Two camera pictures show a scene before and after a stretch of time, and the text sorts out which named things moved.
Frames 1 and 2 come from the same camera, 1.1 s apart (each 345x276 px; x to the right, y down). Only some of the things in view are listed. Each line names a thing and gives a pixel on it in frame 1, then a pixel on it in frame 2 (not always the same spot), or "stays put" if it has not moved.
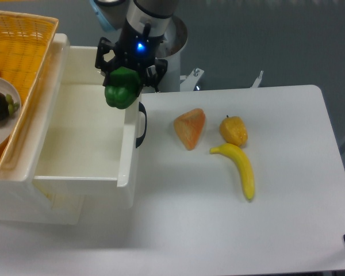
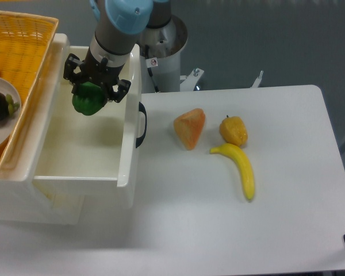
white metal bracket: x=256 y=83 stays put
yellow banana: x=242 y=161 stays put
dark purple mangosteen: x=0 y=106 stays put
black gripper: x=132 y=50 to x=96 y=70
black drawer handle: x=142 y=109 stays put
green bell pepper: x=123 y=85 to x=89 y=99
